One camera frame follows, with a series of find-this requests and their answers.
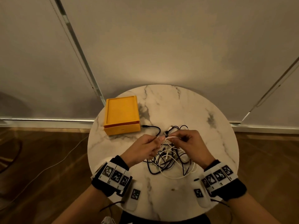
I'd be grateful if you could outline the person's left hand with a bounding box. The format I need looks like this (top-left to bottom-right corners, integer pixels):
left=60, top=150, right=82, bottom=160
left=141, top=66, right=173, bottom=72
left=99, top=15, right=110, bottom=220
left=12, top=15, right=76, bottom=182
left=120, top=134, right=166, bottom=168

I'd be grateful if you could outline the person's right forearm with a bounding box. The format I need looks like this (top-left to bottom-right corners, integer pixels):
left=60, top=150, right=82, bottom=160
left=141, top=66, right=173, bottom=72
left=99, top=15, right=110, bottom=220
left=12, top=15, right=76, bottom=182
left=228, top=192, right=281, bottom=224

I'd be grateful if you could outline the black wristband with markers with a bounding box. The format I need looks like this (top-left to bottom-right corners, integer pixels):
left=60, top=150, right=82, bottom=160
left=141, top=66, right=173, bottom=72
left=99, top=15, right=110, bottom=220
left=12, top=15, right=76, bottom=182
left=91, top=155, right=133, bottom=198
left=201, top=160, right=247, bottom=201

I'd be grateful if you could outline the thin white floor cable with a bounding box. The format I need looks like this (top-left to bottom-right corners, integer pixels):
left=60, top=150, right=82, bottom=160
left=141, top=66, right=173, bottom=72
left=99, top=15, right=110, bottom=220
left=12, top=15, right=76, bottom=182
left=0, top=134, right=90, bottom=212

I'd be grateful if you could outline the white marble table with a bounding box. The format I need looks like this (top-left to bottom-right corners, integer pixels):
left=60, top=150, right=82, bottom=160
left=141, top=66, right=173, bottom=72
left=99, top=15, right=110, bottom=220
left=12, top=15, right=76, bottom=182
left=88, top=84, right=240, bottom=222

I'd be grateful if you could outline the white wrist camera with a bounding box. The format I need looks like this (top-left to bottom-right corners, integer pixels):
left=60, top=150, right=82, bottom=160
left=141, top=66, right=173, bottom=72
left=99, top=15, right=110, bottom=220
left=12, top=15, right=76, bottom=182
left=190, top=178, right=212, bottom=209
left=121, top=179, right=143, bottom=212

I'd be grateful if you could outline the black camera cable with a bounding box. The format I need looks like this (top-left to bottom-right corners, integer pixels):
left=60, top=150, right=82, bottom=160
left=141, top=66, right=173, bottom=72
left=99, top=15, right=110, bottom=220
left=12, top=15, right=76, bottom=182
left=99, top=200, right=126, bottom=212
left=210, top=198, right=232, bottom=208

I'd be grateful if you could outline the black left wristband with markers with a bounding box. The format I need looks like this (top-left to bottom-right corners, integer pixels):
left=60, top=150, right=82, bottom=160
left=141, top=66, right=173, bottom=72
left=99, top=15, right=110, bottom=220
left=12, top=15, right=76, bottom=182
left=91, top=155, right=133, bottom=198

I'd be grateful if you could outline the black left camera cable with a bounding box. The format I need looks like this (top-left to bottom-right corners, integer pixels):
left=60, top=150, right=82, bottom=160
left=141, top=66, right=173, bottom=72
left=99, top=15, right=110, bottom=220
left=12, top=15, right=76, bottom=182
left=99, top=200, right=126, bottom=212

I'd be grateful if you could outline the person's right hand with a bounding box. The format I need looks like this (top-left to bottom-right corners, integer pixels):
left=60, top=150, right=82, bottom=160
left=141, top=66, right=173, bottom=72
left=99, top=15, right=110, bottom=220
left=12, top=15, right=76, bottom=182
left=166, top=129, right=215, bottom=170

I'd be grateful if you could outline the pile of cables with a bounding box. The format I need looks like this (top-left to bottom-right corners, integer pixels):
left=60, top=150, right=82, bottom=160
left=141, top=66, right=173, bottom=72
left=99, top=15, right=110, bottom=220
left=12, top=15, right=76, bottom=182
left=141, top=124, right=198, bottom=180

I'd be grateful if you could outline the metal blind track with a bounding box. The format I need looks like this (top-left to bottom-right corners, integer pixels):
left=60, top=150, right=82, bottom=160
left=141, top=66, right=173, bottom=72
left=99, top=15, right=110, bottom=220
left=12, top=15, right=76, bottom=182
left=48, top=0, right=107, bottom=106
left=240, top=56, right=299, bottom=124

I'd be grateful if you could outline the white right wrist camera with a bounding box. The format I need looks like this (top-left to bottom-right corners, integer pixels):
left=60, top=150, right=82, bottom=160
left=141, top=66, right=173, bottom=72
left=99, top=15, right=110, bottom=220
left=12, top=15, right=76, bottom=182
left=190, top=178, right=212, bottom=209

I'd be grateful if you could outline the person's left forearm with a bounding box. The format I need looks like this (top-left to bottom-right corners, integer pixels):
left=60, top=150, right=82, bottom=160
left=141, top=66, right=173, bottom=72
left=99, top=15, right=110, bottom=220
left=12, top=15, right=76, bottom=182
left=52, top=185, right=117, bottom=224

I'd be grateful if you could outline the black right camera cable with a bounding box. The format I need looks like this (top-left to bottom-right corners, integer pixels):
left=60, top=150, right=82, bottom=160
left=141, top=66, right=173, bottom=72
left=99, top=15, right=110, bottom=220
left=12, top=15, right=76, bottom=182
left=210, top=198, right=232, bottom=208

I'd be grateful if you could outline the metal bottom rail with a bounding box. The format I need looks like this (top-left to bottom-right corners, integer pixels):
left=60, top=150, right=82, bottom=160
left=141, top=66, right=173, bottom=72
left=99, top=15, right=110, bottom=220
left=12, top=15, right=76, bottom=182
left=0, top=117, right=95, bottom=128
left=230, top=122, right=299, bottom=134

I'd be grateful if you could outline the yellow box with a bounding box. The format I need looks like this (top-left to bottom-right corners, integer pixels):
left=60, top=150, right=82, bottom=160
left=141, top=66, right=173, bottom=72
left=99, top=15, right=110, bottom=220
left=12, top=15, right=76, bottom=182
left=103, top=95, right=141, bottom=136

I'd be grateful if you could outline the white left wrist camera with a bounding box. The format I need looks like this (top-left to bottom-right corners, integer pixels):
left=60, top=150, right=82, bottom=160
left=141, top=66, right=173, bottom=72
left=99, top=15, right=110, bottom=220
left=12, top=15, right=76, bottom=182
left=121, top=179, right=143, bottom=212

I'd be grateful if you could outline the black right wristband with markers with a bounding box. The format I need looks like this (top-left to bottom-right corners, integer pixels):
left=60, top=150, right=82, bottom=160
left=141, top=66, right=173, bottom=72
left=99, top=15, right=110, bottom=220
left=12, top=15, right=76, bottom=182
left=201, top=160, right=247, bottom=201

